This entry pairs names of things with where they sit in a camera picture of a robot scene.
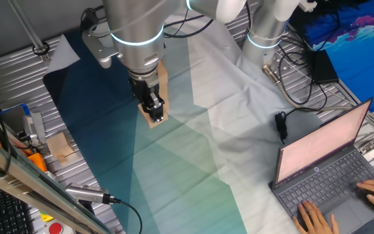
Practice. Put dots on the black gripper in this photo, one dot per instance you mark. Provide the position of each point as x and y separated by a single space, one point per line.
143 89

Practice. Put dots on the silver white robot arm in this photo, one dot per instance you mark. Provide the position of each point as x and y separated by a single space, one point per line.
135 26

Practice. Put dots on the person's left hand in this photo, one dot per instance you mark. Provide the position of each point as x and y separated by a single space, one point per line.
318 226

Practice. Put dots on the blue green white cloth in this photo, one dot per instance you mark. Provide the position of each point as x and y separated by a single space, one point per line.
102 146

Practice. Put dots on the silver cylindrical device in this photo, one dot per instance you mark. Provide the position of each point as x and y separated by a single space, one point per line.
86 193

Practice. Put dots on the orange button box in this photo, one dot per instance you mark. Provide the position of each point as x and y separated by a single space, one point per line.
38 162

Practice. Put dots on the grey metal pole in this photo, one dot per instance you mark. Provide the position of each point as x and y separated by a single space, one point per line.
24 24

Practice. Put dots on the grey box red button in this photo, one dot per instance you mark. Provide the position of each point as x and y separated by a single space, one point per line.
55 228

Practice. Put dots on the grey laptop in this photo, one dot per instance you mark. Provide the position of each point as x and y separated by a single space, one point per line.
320 143

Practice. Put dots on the black power adapter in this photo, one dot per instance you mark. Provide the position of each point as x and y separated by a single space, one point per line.
324 68

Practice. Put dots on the black keyboard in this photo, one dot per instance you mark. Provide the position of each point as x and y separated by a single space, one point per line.
5 213

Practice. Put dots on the blue illustrated mat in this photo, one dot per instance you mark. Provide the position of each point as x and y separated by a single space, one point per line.
365 55

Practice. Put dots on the silver camera mount bracket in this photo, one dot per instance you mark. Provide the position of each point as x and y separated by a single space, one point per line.
101 48

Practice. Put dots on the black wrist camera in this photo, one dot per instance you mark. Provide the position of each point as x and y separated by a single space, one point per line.
89 19

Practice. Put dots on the aluminium frame beam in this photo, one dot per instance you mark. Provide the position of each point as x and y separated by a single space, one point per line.
28 182

